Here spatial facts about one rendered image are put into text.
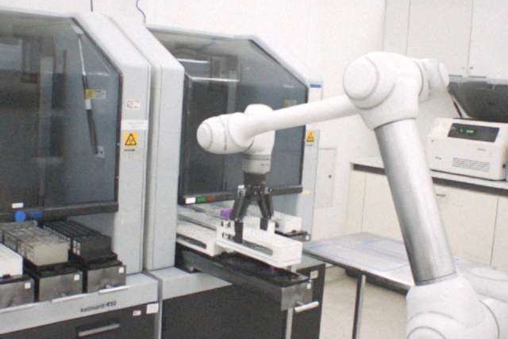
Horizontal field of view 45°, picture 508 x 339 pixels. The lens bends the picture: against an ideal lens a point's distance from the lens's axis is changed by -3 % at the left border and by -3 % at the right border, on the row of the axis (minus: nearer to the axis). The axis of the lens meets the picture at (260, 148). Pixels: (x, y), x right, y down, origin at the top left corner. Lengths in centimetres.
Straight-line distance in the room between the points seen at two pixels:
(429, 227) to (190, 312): 106
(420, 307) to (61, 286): 103
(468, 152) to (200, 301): 238
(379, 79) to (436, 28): 322
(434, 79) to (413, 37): 314
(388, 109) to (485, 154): 266
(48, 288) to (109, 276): 20
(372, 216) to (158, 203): 264
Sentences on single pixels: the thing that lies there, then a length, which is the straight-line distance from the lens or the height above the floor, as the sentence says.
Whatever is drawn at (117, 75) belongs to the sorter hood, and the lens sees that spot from 198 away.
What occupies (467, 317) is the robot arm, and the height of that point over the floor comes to 93.
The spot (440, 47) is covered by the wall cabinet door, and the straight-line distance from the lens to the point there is 458.
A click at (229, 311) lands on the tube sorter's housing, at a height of 56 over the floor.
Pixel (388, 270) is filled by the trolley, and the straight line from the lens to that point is 209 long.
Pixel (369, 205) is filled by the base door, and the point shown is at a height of 59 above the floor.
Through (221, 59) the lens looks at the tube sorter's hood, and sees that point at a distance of 242.
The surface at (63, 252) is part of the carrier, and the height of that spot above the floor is 85.
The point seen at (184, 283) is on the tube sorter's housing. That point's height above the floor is 71.
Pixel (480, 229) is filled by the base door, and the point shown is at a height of 59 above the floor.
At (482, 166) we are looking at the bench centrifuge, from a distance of 408.
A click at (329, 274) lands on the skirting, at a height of 4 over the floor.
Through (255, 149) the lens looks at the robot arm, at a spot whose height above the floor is 120.
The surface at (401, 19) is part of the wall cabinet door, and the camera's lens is 479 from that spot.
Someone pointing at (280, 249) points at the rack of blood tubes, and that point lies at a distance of 186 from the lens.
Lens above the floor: 139
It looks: 6 degrees down
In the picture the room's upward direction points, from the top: 4 degrees clockwise
